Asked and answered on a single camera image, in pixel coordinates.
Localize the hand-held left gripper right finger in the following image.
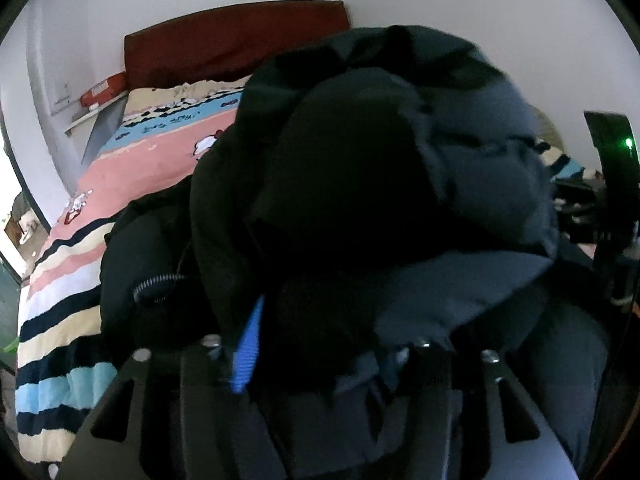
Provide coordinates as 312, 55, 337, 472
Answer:
395, 337, 581, 480

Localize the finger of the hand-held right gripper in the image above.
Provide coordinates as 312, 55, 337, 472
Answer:
552, 179, 603, 206
562, 207, 611, 245

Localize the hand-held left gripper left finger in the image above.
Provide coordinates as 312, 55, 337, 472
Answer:
57, 295, 288, 480

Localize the black hooded puffer jacket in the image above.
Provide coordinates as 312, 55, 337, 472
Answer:
100, 24, 616, 480

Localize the dark clothes pile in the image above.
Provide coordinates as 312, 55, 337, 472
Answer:
10, 192, 37, 222

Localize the beige woven fan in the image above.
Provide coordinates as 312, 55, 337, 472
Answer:
535, 110, 566, 153

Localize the pink striped cartoon cat blanket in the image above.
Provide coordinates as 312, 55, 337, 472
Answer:
15, 77, 606, 466

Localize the grey leaning board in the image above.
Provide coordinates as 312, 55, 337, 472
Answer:
80, 102, 126, 166

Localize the red cardboard box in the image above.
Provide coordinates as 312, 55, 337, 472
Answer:
80, 72, 128, 110

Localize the dark red bed headboard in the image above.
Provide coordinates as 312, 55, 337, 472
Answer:
124, 0, 351, 90

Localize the white wall shelf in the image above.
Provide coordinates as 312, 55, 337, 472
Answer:
65, 91, 128, 136

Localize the white wall switch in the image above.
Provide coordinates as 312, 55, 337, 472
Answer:
52, 82, 71, 116

